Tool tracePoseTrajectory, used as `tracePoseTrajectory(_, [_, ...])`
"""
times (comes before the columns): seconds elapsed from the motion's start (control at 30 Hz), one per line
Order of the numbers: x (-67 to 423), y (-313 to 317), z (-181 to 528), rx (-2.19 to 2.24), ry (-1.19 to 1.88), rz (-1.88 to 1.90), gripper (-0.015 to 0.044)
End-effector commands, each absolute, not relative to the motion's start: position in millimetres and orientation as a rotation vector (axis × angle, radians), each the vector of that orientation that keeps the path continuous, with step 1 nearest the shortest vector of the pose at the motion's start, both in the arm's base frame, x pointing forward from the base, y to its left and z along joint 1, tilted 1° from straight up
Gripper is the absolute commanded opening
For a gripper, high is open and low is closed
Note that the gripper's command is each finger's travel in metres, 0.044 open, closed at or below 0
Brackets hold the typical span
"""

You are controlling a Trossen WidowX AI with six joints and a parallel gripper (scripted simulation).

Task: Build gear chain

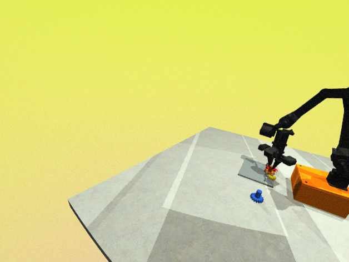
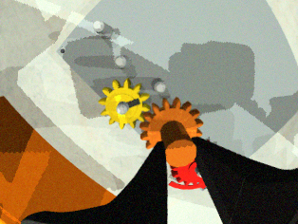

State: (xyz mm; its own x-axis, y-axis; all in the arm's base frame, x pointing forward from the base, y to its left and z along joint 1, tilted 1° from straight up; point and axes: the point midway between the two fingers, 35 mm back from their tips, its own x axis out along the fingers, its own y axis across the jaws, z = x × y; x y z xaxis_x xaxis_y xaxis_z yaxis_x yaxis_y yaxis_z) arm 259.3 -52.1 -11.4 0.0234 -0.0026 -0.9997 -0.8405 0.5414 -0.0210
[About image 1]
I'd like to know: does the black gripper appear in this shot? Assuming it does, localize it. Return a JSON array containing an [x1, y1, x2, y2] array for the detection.
[[258, 140, 297, 169]]

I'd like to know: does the blue gear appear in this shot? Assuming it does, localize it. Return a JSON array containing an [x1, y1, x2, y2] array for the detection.
[[250, 189, 264, 203]]

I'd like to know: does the orange gear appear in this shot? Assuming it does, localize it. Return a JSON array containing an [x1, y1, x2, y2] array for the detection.
[[264, 165, 275, 175]]

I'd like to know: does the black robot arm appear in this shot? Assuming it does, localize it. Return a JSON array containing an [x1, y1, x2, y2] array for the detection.
[[260, 87, 349, 191]]

